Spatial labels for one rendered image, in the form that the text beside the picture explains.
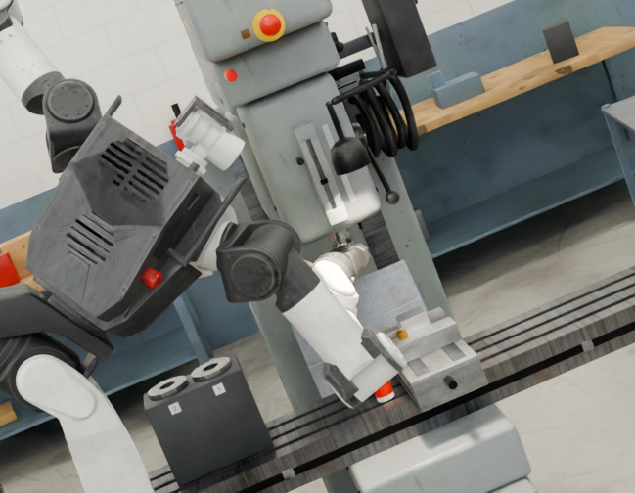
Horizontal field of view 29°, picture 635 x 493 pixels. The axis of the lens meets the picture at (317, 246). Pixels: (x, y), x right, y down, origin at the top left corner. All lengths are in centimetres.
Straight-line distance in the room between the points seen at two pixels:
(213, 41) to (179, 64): 442
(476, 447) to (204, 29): 98
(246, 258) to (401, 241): 102
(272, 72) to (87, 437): 79
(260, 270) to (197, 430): 67
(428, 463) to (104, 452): 68
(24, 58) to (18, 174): 452
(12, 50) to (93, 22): 443
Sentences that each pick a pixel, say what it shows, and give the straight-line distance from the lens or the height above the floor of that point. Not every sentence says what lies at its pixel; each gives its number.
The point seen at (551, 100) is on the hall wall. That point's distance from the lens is 710.
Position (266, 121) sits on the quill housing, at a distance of 243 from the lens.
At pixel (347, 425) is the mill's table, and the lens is 257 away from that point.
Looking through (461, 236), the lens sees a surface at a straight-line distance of 636.
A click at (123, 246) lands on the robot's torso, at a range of 199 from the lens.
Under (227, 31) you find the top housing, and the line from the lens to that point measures 229.
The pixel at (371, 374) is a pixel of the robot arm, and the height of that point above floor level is 114.
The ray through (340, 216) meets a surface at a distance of 243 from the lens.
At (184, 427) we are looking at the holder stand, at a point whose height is 104.
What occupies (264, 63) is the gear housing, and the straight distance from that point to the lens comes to 239.
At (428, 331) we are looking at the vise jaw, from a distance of 259.
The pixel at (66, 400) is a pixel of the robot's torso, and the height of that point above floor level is 132.
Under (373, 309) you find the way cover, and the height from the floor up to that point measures 101.
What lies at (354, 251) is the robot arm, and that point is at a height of 126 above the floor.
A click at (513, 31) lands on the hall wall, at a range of 701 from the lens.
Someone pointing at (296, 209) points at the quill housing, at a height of 139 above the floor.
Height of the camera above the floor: 185
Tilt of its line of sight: 13 degrees down
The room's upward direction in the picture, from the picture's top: 22 degrees counter-clockwise
